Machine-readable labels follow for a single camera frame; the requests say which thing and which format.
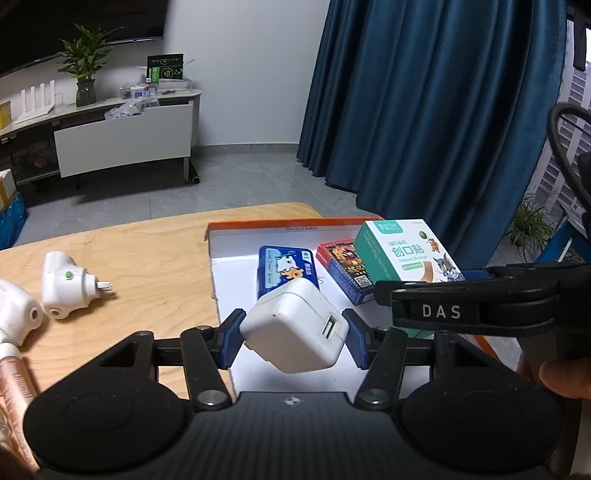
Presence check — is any blue plastic bag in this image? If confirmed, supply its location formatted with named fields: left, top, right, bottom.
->
left=0, top=193, right=28, bottom=250

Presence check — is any orange white shoebox lid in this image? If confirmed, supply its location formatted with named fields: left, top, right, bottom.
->
left=204, top=216, right=500, bottom=402

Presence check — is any white vaporizer with glass bottle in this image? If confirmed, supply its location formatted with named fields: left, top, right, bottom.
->
left=0, top=279, right=44, bottom=347

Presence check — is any potted plant on cabinet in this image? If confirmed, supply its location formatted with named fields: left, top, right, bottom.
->
left=58, top=23, right=121, bottom=107

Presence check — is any yellow box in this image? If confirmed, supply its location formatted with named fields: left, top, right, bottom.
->
left=0, top=101, right=12, bottom=129

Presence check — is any wall mounted television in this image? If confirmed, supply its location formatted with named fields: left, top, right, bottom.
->
left=1, top=0, right=168, bottom=76

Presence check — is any copper bottle white cap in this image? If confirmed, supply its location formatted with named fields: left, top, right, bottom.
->
left=1, top=343, right=39, bottom=472

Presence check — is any blue floss pick tin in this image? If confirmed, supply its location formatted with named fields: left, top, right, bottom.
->
left=256, top=245, right=320, bottom=298

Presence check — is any blue curtain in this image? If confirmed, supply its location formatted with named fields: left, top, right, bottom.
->
left=297, top=1, right=567, bottom=269

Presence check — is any green bandage box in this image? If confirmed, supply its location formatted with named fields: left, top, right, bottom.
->
left=353, top=219, right=465, bottom=284

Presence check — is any red playing card box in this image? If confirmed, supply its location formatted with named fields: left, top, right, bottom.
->
left=315, top=239, right=374, bottom=306

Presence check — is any person's right hand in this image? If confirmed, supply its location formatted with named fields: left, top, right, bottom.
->
left=538, top=360, right=591, bottom=400

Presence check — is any cardboard box on floor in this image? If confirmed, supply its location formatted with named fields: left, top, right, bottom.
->
left=0, top=169, right=17, bottom=211

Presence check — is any white plug-in vaporizer green button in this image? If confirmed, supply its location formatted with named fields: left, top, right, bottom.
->
left=41, top=251, right=112, bottom=320

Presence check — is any white USB charger cube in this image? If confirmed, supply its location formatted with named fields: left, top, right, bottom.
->
left=239, top=279, right=349, bottom=374

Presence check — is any white TV cabinet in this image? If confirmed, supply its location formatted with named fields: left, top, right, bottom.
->
left=1, top=90, right=201, bottom=186

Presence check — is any white wifi router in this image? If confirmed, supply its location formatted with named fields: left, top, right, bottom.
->
left=13, top=80, right=55, bottom=124

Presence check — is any black green box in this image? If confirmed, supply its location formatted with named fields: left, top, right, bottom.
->
left=146, top=53, right=184, bottom=83

